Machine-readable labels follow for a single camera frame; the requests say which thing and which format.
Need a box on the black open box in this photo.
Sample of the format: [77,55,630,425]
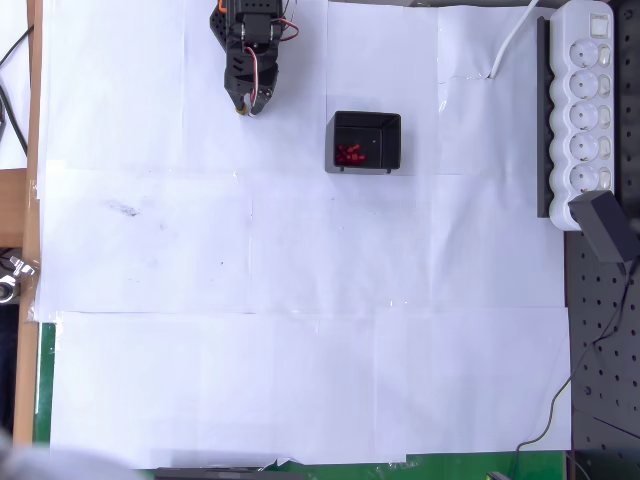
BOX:
[324,110,403,175]

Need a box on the wooden table edge strip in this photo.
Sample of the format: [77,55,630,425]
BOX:
[12,0,45,447]

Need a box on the brown wooden board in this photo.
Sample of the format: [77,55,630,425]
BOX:
[0,168,29,250]

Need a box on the metal clamp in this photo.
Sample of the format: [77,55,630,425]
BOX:
[0,253,40,304]

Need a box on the white power strip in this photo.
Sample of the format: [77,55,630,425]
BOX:
[548,0,616,233]

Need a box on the green cutting mat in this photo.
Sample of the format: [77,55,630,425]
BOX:
[32,322,571,480]

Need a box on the black power adapter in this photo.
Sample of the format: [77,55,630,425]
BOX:
[568,189,635,266]

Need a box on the black flat device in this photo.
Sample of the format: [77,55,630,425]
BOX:
[153,465,305,480]

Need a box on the blurry grey object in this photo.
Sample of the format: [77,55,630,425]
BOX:
[0,427,139,480]

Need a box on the black pegboard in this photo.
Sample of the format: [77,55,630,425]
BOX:
[563,0,640,480]

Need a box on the red white gripper wire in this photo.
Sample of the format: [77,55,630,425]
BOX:
[243,45,265,109]

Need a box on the thick black cable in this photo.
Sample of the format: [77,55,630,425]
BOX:
[0,82,30,157]

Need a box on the white power cable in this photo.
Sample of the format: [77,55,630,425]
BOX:
[488,0,542,81]

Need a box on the thin black adapter cable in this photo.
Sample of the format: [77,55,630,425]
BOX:
[509,259,637,480]

